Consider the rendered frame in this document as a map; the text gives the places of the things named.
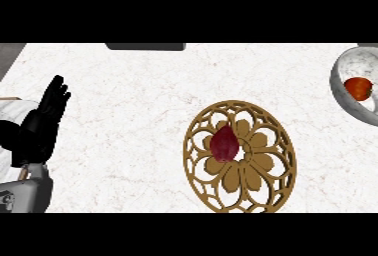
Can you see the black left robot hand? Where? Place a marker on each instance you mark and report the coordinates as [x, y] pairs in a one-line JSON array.
[[42, 126]]

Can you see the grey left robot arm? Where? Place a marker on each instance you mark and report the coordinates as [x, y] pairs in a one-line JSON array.
[[27, 190]]

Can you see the dark red tomato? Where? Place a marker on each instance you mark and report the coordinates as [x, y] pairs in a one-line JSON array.
[[225, 145]]

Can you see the brown openwork round placemat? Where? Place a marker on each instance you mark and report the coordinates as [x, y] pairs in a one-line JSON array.
[[245, 173]]

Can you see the white marble bowl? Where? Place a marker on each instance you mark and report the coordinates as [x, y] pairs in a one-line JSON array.
[[347, 90]]

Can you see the grey slab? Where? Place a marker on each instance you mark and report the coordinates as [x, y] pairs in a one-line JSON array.
[[9, 56]]

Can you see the dark grey flat appliance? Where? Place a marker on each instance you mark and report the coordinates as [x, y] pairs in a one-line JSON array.
[[145, 46]]

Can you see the orange fruit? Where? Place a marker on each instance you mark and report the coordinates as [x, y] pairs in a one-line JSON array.
[[359, 88]]

